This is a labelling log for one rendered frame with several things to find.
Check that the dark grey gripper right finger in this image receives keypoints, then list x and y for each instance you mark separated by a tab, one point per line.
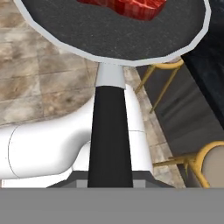
143	179

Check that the dark topped grey island counter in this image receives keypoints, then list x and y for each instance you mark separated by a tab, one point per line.
186	116

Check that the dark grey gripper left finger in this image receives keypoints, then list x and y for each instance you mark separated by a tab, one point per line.
78	179

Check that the gold frame stool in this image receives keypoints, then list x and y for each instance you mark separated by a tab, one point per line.
167	66
204	157

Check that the red raw steak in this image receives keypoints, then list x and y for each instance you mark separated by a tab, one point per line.
134	8

